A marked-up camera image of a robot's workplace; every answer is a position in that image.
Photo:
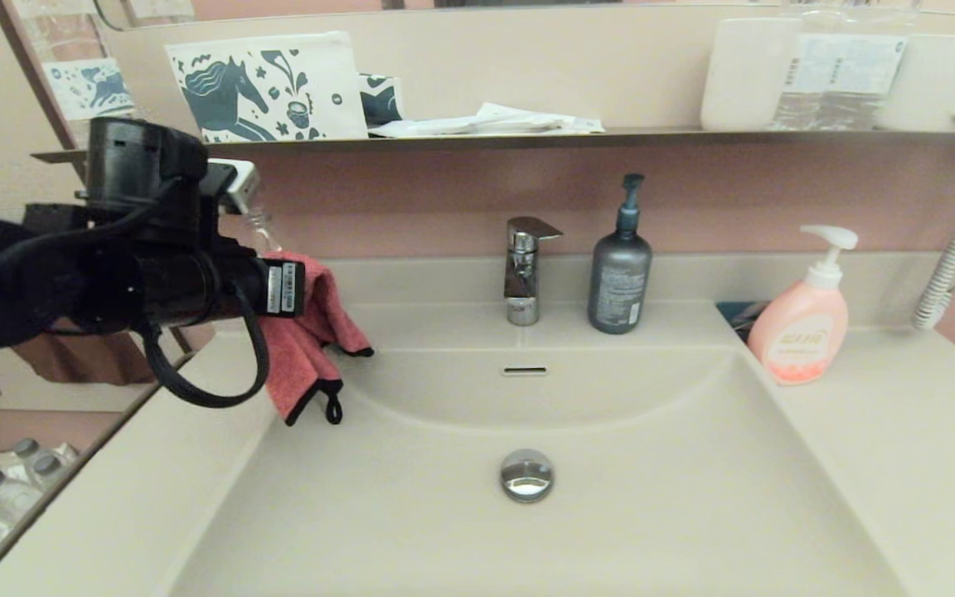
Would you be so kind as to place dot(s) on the labelled water bottle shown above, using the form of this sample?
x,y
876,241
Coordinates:
x,y
875,76
813,76

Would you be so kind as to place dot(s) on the wall mirror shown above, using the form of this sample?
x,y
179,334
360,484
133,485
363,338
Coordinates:
x,y
527,3

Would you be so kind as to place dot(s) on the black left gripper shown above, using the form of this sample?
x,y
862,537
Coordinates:
x,y
278,290

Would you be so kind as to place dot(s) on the small dark print pouch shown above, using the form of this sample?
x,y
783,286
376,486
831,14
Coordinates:
x,y
381,99

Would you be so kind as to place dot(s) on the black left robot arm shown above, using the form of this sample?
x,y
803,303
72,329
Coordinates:
x,y
129,215

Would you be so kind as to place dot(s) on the chrome sink drain stopper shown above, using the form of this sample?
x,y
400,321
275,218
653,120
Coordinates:
x,y
526,476

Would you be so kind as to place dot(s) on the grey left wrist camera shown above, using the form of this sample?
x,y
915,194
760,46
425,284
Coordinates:
x,y
237,182

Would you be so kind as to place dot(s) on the dark blue flat packet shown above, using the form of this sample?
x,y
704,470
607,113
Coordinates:
x,y
736,317

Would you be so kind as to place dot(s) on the clear plastic water bottle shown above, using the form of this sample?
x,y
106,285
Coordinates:
x,y
264,232

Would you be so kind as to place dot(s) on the pink soap pump bottle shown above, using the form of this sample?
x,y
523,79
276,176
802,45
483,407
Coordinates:
x,y
799,327

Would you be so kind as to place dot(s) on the brown wall shelf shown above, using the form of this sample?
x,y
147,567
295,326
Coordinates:
x,y
527,139

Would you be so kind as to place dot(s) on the white paper packets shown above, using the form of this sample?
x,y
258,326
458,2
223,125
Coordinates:
x,y
486,123

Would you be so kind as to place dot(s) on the beige wash basin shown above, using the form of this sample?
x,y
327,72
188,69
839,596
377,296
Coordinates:
x,y
652,514

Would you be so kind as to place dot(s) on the pink fluffy cleaning cloth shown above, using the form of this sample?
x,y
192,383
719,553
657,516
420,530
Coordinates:
x,y
312,332

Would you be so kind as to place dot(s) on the brown fabric slipper holder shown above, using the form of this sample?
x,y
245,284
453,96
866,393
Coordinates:
x,y
88,361

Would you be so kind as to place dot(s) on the white horse print pouch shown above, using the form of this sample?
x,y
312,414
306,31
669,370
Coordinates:
x,y
266,87

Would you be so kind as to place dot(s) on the chrome lever faucet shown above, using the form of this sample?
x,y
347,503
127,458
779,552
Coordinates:
x,y
521,272

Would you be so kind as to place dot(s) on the grey pump bottle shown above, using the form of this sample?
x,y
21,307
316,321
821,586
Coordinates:
x,y
619,286

